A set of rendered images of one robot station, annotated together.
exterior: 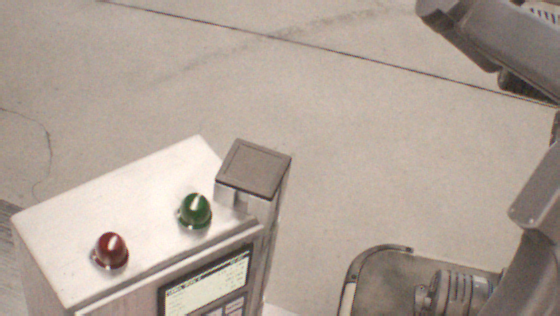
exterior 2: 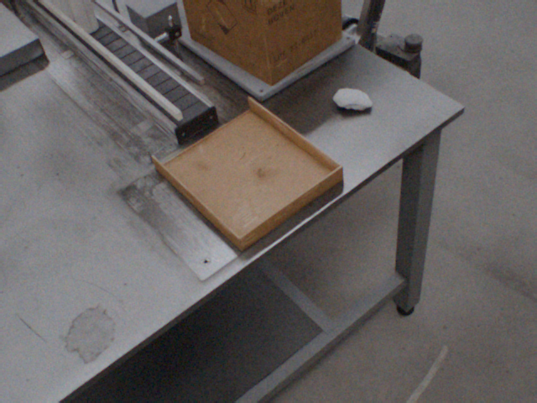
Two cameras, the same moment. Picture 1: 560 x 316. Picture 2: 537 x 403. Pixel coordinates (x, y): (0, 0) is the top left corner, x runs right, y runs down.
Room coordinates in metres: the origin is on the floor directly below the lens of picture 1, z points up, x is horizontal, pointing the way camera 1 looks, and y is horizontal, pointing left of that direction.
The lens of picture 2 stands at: (-0.54, -1.67, 1.81)
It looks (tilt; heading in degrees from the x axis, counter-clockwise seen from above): 49 degrees down; 46
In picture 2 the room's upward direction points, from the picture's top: 9 degrees counter-clockwise
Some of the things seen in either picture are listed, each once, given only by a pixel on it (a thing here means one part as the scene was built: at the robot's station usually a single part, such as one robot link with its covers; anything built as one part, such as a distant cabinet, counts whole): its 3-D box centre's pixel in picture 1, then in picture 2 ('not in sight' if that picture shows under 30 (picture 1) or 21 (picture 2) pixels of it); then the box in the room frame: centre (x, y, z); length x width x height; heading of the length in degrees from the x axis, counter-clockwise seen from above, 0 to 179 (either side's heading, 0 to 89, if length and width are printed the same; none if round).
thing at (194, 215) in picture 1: (195, 209); not in sight; (0.41, 0.06, 1.49); 0.03 x 0.03 x 0.02
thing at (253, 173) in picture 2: not in sight; (245, 167); (0.09, -0.97, 0.85); 0.30 x 0.26 x 0.04; 78
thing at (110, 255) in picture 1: (110, 248); not in sight; (0.36, 0.11, 1.49); 0.03 x 0.03 x 0.02
